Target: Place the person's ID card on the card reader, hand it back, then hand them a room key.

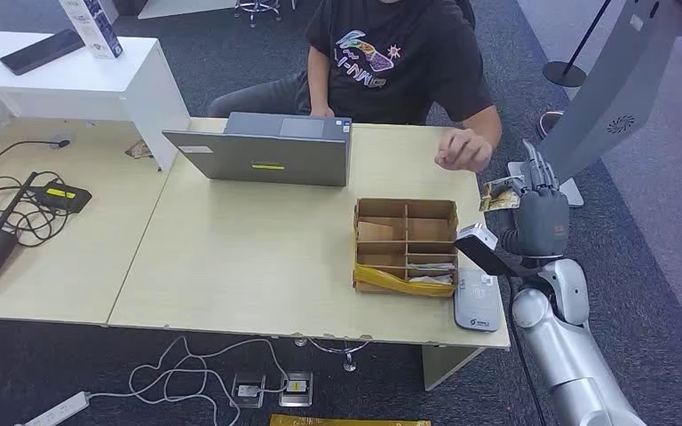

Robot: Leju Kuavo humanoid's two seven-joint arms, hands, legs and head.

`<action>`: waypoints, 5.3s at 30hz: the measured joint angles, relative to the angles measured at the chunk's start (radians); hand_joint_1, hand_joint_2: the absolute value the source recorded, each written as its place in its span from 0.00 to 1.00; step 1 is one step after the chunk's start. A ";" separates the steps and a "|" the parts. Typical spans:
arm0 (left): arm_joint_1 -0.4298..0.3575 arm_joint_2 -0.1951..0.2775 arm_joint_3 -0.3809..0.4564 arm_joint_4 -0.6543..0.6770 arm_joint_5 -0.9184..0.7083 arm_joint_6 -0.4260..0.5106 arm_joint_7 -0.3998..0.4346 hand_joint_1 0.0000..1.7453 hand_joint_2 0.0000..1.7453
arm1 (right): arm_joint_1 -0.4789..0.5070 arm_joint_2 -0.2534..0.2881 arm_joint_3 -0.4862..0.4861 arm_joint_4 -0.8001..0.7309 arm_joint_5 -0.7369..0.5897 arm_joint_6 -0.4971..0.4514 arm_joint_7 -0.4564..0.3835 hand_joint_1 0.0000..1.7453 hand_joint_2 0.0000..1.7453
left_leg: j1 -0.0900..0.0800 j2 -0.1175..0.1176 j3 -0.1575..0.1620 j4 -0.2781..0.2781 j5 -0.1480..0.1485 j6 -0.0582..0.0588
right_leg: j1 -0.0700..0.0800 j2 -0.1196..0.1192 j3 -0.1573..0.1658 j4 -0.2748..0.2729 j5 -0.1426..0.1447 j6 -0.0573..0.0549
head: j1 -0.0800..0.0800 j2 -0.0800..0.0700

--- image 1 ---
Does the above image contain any person's left hand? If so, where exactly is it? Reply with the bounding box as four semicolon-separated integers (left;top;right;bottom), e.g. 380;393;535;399
434;128;494;173

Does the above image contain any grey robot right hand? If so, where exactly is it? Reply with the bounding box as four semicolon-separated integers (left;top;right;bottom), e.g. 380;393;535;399
498;139;572;258

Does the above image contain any colourful ID card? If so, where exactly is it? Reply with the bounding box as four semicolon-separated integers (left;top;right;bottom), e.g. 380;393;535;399
480;176;523;213

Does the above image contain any person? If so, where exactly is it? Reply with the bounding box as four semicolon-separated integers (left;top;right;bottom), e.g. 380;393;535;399
207;0;503;173

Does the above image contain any person's shoe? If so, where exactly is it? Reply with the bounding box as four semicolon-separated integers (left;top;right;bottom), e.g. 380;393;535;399
537;109;566;140

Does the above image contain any grey card reader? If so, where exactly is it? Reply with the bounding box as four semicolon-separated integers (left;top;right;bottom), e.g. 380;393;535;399
454;267;502;334

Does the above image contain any grey laptop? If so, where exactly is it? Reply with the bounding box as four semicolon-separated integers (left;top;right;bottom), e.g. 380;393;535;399
163;111;353;188

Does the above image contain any cardboard divider box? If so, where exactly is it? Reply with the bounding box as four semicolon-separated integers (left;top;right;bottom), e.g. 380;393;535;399
353;197;460;298

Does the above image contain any chrome chair base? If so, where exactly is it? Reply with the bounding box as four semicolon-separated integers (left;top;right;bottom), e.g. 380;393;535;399
234;0;283;28

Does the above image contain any black stanchion pole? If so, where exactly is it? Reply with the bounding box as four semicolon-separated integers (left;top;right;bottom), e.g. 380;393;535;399
542;0;613;89

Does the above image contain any grey kiosk stand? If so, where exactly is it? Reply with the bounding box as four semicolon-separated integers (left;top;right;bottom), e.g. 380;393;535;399
506;0;682;209

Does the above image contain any yellow plastic strip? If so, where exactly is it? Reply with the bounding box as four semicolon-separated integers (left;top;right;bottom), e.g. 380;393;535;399
354;264;456;298

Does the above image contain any white flat board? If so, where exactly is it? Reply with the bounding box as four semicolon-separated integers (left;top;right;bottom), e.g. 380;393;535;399
138;0;239;20

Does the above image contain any beige table leg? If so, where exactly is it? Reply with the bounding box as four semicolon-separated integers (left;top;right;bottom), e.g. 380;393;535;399
422;344;487;392

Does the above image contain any crumpled brown wrapper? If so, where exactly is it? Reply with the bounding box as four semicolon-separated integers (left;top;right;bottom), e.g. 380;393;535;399
124;139;154;160

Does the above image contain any white and blue carton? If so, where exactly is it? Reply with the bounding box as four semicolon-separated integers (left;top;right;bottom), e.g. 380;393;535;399
58;0;124;60

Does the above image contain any white desk shelf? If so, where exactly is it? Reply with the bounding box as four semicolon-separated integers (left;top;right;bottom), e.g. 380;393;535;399
0;30;192;173

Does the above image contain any black adapter with yellow label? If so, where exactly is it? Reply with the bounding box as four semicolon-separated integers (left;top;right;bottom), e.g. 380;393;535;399
28;182;92;214

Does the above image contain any yellow bag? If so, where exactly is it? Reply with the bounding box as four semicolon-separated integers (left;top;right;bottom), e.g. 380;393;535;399
269;414;432;426

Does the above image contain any metal floor socket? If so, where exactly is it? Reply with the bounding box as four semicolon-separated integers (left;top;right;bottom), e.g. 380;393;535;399
278;371;313;408
230;373;266;409

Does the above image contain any black smartphone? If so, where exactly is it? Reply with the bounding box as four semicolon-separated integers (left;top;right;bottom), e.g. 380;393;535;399
0;28;86;76

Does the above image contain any black gooseneck microphone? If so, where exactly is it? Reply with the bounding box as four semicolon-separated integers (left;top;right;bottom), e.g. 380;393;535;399
0;133;73;169

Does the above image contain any white power strip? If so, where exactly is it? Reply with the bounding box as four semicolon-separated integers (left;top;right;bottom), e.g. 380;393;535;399
14;391;91;426

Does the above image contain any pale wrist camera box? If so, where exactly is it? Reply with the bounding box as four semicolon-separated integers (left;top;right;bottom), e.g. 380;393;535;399
456;223;539;278

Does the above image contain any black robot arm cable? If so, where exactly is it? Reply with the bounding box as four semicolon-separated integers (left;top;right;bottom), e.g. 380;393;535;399
504;276;548;426

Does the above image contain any white power cable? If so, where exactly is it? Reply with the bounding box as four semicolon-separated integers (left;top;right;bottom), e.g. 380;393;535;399
84;335;289;426

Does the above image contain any black tangled cable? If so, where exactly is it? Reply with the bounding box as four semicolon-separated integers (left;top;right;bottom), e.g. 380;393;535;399
0;171;72;249

